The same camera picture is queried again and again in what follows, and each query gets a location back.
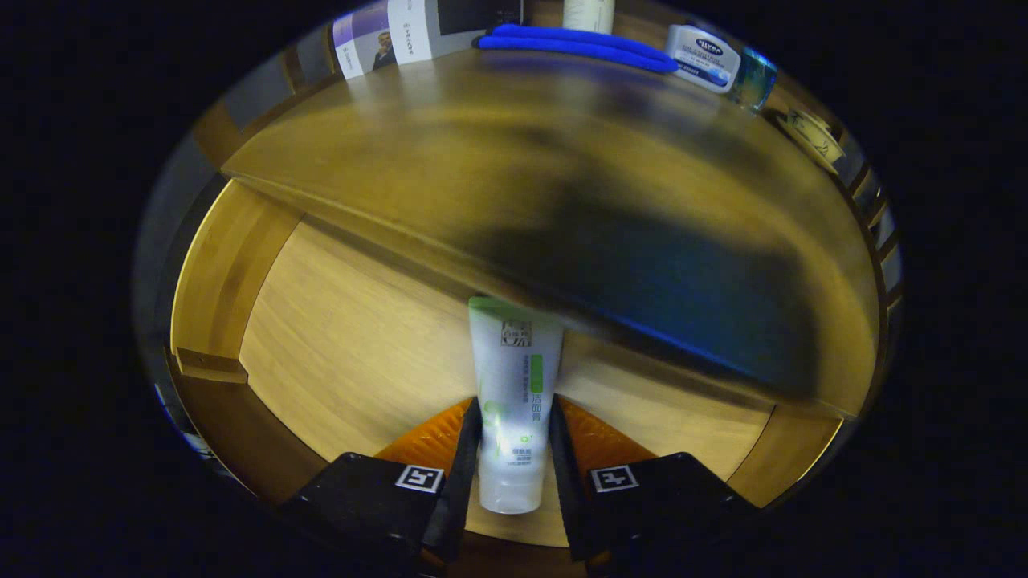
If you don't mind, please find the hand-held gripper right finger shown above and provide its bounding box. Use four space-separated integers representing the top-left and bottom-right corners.
548 395 760 563

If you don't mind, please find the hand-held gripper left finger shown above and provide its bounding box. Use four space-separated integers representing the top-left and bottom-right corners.
277 397 483 567

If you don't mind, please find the white green tube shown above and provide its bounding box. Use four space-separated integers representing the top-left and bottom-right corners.
468 295 565 515

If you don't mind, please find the brown wooden drawer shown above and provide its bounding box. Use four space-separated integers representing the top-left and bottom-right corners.
165 178 844 555

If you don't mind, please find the wooden countertop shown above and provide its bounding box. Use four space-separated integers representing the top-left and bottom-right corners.
221 32 880 418

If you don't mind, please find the yellow saucer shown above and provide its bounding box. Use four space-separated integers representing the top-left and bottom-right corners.
773 111 836 176

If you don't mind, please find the yellow lidded teacup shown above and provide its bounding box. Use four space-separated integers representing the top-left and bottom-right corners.
791 108 846 165

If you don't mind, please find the blue folded cloth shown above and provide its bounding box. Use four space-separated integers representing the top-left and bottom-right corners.
474 23 679 75

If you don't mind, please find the white bottle blue cap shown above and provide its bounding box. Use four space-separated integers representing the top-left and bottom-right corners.
665 24 741 94

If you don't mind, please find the teal bottle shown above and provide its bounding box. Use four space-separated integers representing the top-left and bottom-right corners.
729 47 778 113

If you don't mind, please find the purple book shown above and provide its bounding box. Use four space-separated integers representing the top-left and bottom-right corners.
332 4 398 81

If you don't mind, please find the white book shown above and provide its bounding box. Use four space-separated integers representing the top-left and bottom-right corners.
387 0 524 65

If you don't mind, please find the white pump bottle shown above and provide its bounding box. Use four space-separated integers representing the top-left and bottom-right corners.
562 0 616 35

